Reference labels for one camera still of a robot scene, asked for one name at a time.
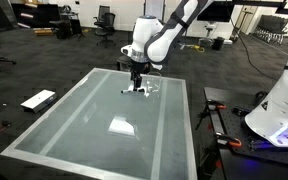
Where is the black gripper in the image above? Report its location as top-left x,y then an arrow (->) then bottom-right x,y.
131,61 -> 150,91

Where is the black and white marker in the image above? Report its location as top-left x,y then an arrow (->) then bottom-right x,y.
121,89 -> 145,94

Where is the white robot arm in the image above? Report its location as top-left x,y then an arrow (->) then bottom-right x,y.
121,0 -> 214,92

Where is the black perforated robot base table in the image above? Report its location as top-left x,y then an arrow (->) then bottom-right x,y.
198,87 -> 288,180

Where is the clear glass cup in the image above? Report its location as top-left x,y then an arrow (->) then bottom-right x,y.
147,72 -> 161,92

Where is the black bin with items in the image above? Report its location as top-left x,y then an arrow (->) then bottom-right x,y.
116,55 -> 132,72

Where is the black office chair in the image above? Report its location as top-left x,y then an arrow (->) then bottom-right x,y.
94,5 -> 115,47

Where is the black bucket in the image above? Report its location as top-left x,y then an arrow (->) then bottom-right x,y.
212,37 -> 224,51

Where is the white flat box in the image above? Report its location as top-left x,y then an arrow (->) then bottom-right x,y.
21,89 -> 57,113

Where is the black monitor screen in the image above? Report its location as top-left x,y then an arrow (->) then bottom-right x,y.
197,1 -> 234,22

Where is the black desk with shelves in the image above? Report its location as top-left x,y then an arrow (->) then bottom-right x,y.
11,2 -> 84,40

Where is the row of stacked chairs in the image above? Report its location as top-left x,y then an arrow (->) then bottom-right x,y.
253,15 -> 288,45

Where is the orange handled clamp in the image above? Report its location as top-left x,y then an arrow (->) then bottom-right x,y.
206,99 -> 227,109
215,132 -> 242,147

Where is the black floor cable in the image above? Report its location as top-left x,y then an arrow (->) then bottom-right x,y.
229,16 -> 280,82

